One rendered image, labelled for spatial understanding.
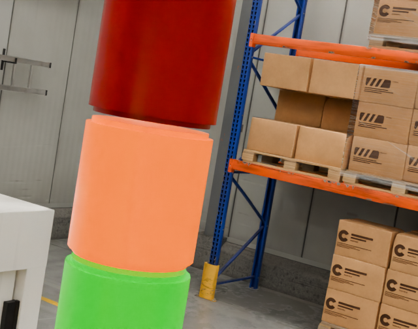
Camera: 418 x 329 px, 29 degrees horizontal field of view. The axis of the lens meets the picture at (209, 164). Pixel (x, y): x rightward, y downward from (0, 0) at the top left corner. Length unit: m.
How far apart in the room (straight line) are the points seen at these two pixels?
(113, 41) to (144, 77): 0.02
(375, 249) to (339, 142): 1.15
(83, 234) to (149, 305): 0.04
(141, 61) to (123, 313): 0.09
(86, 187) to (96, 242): 0.02
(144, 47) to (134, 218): 0.06
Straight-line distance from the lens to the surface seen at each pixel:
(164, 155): 0.30
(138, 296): 0.31
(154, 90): 0.30
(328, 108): 9.16
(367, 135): 8.39
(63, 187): 11.40
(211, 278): 9.24
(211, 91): 0.31
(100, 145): 0.30
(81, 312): 0.31
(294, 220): 10.28
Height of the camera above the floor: 2.28
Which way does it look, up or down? 5 degrees down
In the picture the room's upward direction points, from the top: 9 degrees clockwise
